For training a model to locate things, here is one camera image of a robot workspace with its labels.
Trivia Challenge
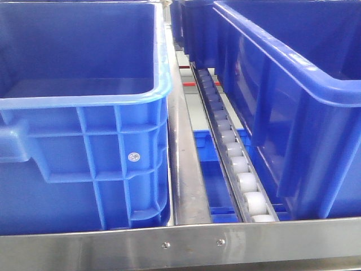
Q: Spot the large blue crate right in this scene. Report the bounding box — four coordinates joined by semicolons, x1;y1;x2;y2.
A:
214;1;360;220

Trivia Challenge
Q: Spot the large blue crate left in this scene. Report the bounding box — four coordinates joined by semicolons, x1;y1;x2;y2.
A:
1;1;172;235

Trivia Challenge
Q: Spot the steel front shelf beam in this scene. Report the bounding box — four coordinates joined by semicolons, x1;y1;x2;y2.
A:
1;217;360;270

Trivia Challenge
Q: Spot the white roller conveyor track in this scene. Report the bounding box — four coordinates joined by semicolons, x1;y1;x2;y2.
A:
190;62;279;222

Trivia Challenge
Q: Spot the large blue crate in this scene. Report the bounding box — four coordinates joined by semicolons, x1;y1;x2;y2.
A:
214;1;360;220
1;1;172;235

